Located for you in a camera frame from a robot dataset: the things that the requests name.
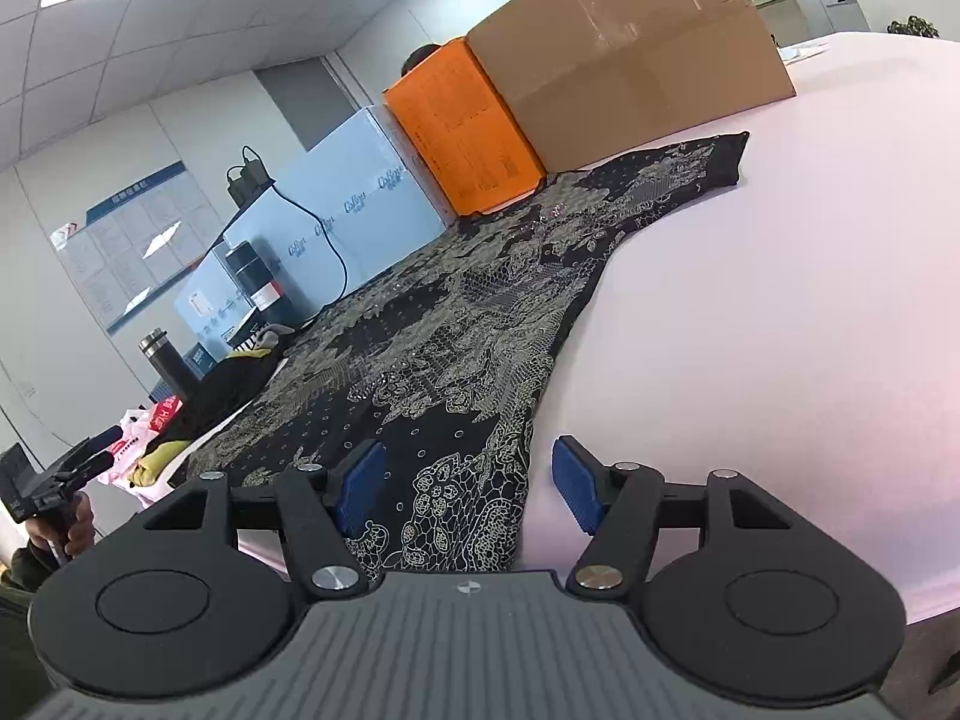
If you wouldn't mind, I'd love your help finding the yellow cloth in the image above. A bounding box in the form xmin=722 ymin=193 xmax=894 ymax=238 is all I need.
xmin=127 ymin=440 xmax=190 ymax=488

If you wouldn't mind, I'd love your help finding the large light blue box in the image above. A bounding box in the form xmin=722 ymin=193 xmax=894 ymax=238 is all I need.
xmin=226 ymin=106 xmax=455 ymax=317

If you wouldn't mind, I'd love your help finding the black lace patterned garment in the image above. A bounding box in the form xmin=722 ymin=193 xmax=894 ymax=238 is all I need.
xmin=178 ymin=133 xmax=748 ymax=575

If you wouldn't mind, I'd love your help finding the wall notice board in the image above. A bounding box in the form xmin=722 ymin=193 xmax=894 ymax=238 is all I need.
xmin=50 ymin=161 xmax=223 ymax=335

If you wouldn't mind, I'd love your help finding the black cable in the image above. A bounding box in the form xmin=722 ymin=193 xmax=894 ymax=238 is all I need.
xmin=208 ymin=145 xmax=352 ymax=309

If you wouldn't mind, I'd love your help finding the person's left hand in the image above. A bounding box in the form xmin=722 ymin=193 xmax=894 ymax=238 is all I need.
xmin=26 ymin=493 xmax=96 ymax=557

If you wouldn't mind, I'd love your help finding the black steel thermos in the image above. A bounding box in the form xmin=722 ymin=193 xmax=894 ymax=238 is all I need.
xmin=139 ymin=328 xmax=200 ymax=403

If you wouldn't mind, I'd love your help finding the red white snack bag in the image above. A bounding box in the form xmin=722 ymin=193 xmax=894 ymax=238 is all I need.
xmin=109 ymin=395 xmax=182 ymax=468

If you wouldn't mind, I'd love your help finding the black garment pile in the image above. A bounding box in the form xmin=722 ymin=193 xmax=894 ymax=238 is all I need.
xmin=149 ymin=337 xmax=291 ymax=449

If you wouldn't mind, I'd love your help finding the orange cardboard box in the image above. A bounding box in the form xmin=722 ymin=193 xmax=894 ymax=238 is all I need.
xmin=384 ymin=37 xmax=545 ymax=216

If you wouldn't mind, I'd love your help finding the black power adapter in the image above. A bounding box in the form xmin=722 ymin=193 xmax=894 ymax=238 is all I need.
xmin=224 ymin=145 xmax=275 ymax=210

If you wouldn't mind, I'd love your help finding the dark teal thermos bottle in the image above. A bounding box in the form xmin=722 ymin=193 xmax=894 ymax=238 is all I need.
xmin=224 ymin=241 xmax=298 ymax=327

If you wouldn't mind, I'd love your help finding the small light blue box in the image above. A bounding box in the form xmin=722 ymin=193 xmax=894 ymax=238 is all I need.
xmin=176 ymin=242 xmax=252 ymax=361

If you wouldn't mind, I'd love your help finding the potted green plant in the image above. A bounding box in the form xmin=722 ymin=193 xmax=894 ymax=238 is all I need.
xmin=885 ymin=15 xmax=940 ymax=39

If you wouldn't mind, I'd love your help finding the person's head behind boxes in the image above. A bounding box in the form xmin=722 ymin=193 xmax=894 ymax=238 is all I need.
xmin=400 ymin=43 xmax=441 ymax=76

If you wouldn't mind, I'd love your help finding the brown cardboard box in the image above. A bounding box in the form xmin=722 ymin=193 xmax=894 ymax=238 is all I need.
xmin=467 ymin=0 xmax=796 ymax=172

